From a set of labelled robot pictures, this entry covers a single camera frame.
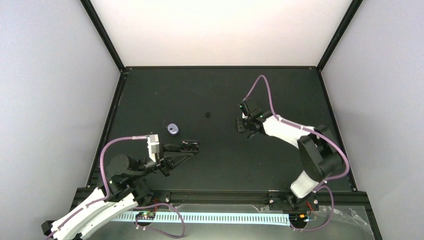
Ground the black charging case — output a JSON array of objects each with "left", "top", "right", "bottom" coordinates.
[{"left": 179, "top": 140, "right": 200, "bottom": 155}]

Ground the lavender earbud charging case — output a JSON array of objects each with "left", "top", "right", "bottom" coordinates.
[{"left": 167, "top": 123, "right": 179, "bottom": 136}]

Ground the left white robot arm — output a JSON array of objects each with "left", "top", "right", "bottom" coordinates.
[{"left": 41, "top": 135, "right": 200, "bottom": 240}]

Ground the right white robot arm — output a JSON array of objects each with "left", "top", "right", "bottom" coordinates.
[{"left": 236, "top": 99, "right": 345, "bottom": 210}]

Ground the left circuit board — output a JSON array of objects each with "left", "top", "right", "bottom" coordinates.
[{"left": 135, "top": 211, "right": 156, "bottom": 221}]

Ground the circuit board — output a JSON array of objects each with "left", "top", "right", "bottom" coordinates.
[
  {"left": 289, "top": 214, "right": 310, "bottom": 223},
  {"left": 135, "top": 211, "right": 156, "bottom": 221}
]

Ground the right circuit board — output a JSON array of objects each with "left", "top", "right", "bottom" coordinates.
[{"left": 289, "top": 214, "right": 310, "bottom": 223}]

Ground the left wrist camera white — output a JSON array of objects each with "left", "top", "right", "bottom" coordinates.
[{"left": 147, "top": 134, "right": 160, "bottom": 163}]

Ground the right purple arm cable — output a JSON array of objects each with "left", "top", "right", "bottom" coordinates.
[{"left": 241, "top": 74, "right": 351, "bottom": 196}]

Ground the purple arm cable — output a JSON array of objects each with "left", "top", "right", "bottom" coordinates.
[
  {"left": 44, "top": 135, "right": 150, "bottom": 240},
  {"left": 241, "top": 74, "right": 351, "bottom": 196}
]

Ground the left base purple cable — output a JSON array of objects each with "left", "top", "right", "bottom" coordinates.
[{"left": 132, "top": 202, "right": 187, "bottom": 239}]

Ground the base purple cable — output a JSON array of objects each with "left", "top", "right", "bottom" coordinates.
[
  {"left": 132, "top": 202, "right": 187, "bottom": 239},
  {"left": 291, "top": 184, "right": 335, "bottom": 232}
]

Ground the white slotted cable duct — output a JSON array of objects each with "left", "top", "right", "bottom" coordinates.
[{"left": 112, "top": 211, "right": 290, "bottom": 226}]

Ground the black aluminium front rail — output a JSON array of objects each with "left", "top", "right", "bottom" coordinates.
[{"left": 148, "top": 189, "right": 371, "bottom": 210}]

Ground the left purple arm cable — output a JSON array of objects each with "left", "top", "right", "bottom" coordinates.
[{"left": 44, "top": 135, "right": 150, "bottom": 240}]

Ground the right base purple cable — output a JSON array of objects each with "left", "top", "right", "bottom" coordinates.
[{"left": 291, "top": 184, "right": 335, "bottom": 232}]

